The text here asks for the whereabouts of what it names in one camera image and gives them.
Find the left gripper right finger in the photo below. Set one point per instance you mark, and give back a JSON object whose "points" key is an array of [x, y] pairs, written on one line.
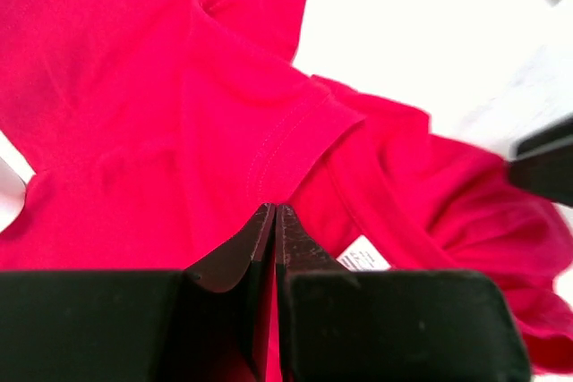
{"points": [[335, 324]]}

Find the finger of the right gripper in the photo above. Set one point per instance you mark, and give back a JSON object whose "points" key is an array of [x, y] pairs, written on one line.
{"points": [[542, 162]]}

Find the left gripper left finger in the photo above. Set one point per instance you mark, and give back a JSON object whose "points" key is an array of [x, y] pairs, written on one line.
{"points": [[209, 322]]}

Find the red t-shirt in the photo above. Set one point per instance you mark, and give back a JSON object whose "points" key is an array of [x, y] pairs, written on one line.
{"points": [[156, 129]]}

